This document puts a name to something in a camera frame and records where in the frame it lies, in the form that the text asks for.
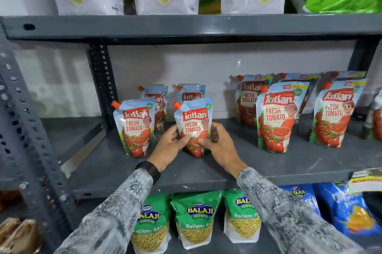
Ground grey metal shelf rack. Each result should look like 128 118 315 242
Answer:
67 116 382 201

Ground person's right hand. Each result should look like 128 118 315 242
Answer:
197 122 249 179

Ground grey metal shelf board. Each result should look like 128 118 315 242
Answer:
0 116 107 180
0 13 382 44
74 197 382 254

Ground black wristwatch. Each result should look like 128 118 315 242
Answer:
134 160 162 185

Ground yellow white price label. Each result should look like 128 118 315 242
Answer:
347 168 382 194

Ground person's left hand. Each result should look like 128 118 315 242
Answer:
146 124 190 172

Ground ketchup pouch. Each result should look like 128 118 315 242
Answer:
111 98 156 159
173 97 214 159

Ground blue Crunchex chips bags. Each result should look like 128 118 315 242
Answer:
279 184 322 219
313 182 382 236

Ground brown paper packets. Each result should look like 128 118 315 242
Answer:
0 217 41 254

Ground person's left forearm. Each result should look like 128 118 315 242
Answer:
53 168 154 254

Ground ketchup pouch front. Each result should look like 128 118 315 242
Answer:
173 97 214 159

